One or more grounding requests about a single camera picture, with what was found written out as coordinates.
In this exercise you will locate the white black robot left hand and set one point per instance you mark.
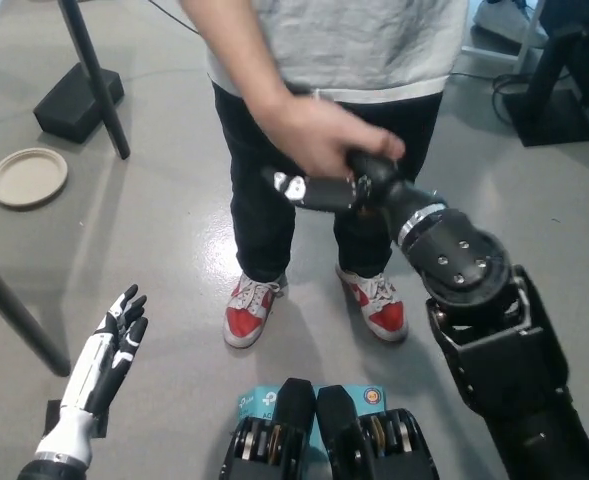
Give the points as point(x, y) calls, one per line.
point(99, 365)

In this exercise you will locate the person's bare right hand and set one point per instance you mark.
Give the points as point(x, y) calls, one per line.
point(314, 135)

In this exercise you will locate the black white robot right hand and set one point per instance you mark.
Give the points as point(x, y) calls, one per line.
point(374, 182)

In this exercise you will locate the person in grey shirt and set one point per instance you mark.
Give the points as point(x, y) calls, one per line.
point(374, 45)

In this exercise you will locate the thick black slanted pole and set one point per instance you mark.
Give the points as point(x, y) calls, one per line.
point(14, 312)

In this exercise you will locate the red white sneaker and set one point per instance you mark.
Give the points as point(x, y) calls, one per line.
point(246, 315)
point(381, 307)

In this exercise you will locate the beige paper plate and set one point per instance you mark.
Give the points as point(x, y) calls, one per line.
point(27, 176)

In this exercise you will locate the thin black slanted pole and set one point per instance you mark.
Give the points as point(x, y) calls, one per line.
point(96, 75)

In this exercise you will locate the black foam block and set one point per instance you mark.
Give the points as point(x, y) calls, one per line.
point(76, 102)

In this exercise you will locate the white metal frame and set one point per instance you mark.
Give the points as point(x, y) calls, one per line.
point(494, 52)

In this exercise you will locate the black stand with base plate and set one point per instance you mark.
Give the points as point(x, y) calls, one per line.
point(556, 100)

